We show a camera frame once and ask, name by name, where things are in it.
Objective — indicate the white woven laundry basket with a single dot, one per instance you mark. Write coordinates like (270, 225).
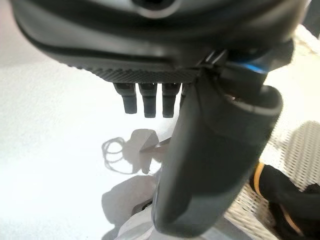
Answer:
(300, 155)

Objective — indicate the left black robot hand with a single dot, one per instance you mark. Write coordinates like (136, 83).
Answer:
(175, 37)

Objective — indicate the dark navy garment orange trim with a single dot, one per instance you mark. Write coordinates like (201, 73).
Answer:
(280, 190)

